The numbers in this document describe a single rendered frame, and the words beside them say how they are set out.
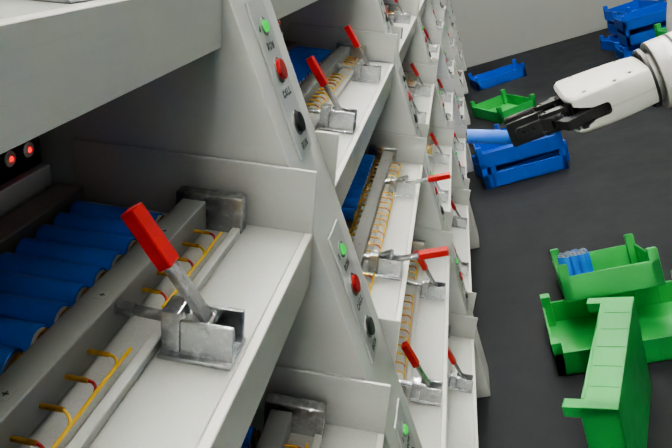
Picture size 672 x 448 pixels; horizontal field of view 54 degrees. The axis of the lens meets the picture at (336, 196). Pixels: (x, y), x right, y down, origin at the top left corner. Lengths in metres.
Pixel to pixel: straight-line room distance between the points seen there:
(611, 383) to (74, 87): 0.95
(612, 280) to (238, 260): 1.14
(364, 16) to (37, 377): 0.93
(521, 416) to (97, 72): 1.19
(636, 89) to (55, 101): 0.67
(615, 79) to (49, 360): 0.68
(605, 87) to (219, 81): 0.49
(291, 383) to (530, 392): 0.92
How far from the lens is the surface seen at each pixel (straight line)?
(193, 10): 0.42
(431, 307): 1.10
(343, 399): 0.57
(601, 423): 1.09
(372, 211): 0.92
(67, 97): 0.30
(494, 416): 1.40
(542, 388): 1.44
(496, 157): 2.44
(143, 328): 0.39
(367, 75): 1.00
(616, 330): 1.22
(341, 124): 0.74
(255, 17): 0.50
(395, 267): 0.80
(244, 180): 0.49
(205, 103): 0.48
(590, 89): 0.82
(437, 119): 1.90
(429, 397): 0.90
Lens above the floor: 0.89
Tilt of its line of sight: 18 degrees down
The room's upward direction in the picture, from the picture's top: 19 degrees counter-clockwise
